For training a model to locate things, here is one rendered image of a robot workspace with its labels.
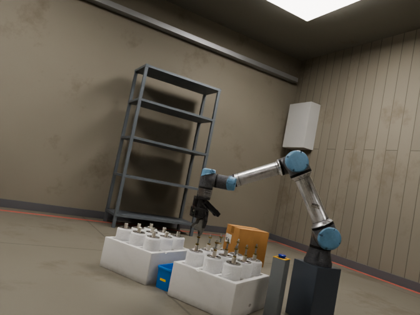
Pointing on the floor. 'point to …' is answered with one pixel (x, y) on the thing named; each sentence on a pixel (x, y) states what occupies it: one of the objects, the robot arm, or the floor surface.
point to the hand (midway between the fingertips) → (200, 233)
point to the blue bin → (164, 276)
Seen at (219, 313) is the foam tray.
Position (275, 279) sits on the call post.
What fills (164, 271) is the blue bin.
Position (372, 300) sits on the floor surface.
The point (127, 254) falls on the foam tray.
